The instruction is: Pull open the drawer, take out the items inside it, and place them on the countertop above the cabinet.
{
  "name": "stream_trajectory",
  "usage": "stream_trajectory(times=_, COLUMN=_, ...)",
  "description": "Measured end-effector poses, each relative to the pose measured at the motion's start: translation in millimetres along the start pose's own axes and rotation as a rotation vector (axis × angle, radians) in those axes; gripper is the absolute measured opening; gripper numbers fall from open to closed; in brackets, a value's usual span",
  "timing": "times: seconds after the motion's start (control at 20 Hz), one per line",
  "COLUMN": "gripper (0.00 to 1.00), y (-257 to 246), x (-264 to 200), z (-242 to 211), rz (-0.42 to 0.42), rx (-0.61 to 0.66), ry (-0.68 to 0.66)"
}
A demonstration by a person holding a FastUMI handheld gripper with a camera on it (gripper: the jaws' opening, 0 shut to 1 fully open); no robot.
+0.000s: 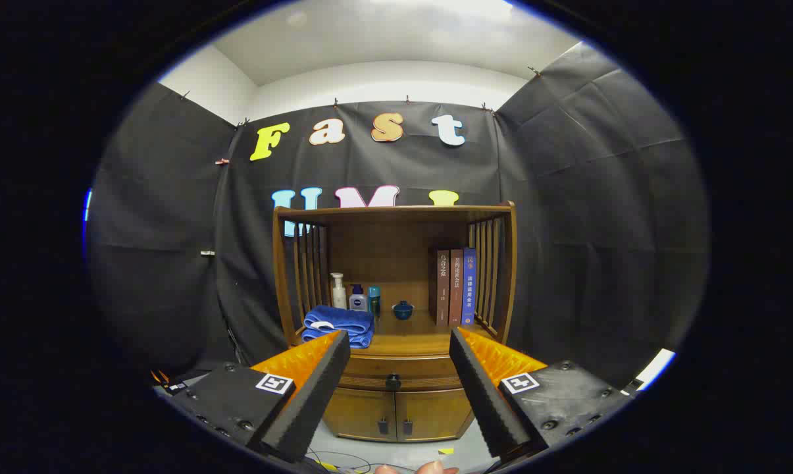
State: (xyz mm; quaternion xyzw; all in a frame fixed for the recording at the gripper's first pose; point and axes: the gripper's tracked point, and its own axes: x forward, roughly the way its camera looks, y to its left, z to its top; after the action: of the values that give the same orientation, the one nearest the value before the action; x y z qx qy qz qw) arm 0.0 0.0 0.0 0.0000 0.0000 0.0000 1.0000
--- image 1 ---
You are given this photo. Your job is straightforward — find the wooden drawer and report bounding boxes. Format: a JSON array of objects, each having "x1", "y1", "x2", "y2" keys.
[{"x1": 337, "y1": 355, "x2": 466, "y2": 391}]

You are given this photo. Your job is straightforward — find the blue book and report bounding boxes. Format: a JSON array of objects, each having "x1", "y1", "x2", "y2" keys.
[{"x1": 462, "y1": 248, "x2": 477, "y2": 326}]

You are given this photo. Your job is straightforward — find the blue folded towel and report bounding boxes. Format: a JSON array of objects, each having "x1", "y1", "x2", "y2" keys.
[{"x1": 302, "y1": 305, "x2": 375, "y2": 348}]

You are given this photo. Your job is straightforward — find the reddish brown book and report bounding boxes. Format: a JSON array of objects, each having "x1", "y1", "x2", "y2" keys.
[{"x1": 449, "y1": 249, "x2": 464, "y2": 327}]

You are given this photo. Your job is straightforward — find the black backdrop cloth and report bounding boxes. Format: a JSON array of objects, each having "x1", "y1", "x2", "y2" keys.
[{"x1": 86, "y1": 43, "x2": 709, "y2": 389}]

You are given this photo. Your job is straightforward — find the wooden countertop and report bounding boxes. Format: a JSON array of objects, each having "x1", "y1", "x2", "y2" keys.
[{"x1": 290, "y1": 308, "x2": 502, "y2": 357}]

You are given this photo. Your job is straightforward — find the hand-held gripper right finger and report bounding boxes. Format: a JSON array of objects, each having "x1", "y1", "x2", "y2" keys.
[{"x1": 449, "y1": 327, "x2": 635, "y2": 461}]

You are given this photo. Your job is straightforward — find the wooden cabinet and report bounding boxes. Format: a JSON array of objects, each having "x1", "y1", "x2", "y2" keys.
[{"x1": 272, "y1": 201, "x2": 517, "y2": 443}]

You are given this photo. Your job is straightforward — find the wooden cabinet door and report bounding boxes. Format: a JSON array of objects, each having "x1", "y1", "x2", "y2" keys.
[
  {"x1": 322, "y1": 387, "x2": 397, "y2": 442},
  {"x1": 395, "y1": 388, "x2": 474, "y2": 442}
]

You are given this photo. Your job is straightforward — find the dark brown book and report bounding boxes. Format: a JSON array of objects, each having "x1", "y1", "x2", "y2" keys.
[{"x1": 428, "y1": 248, "x2": 451, "y2": 327}]

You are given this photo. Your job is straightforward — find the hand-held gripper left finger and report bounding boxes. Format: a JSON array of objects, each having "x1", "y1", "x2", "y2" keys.
[{"x1": 166, "y1": 329, "x2": 351, "y2": 463}]

